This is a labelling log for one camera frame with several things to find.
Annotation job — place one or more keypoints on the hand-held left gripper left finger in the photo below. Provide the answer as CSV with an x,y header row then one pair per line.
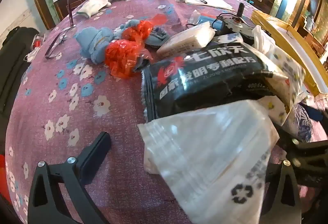
x,y
98,147

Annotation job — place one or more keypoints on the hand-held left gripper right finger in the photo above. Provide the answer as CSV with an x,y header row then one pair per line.
x,y
287,188

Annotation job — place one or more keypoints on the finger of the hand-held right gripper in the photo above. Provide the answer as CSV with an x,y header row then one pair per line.
x,y
312,147
314,170

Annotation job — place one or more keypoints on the clear plastic zip bag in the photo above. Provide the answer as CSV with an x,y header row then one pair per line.
x,y
210,152

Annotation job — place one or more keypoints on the red plastic bag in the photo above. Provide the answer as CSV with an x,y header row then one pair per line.
x,y
123,56

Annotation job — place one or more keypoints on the blue cloth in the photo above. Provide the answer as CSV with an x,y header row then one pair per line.
x,y
156,36
93,43
128,25

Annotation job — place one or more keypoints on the yellow box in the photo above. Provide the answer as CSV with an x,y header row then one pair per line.
x,y
294,42

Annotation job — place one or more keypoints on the plastic-wrapped tissue pack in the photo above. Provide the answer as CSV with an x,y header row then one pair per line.
x,y
187,39

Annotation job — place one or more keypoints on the blue patterned packet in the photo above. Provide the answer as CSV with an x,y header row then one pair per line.
x,y
302,124

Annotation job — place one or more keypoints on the purple floral tablecloth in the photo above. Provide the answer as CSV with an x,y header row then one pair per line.
x,y
76,111

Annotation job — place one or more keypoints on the white floral tissue packet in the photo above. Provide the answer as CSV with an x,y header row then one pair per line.
x,y
284,73

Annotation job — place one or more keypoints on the red cloth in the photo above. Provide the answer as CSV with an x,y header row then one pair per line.
x,y
2,175

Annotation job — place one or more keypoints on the white crumpled plastic bag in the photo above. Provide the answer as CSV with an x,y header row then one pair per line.
x,y
32,55

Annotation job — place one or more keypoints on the black bag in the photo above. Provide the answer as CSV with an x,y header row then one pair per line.
x,y
12,67

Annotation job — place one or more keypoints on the black foil packet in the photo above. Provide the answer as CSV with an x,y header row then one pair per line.
x,y
205,78

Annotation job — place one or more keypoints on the metal tongs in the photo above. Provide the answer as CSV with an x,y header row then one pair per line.
x,y
69,19

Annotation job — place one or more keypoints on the small electric motor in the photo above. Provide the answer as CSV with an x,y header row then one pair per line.
x,y
235,24

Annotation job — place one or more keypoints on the white glove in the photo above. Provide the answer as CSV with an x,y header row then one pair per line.
x,y
97,1

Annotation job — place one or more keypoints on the blue and orange packet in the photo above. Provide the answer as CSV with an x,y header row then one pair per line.
x,y
207,20

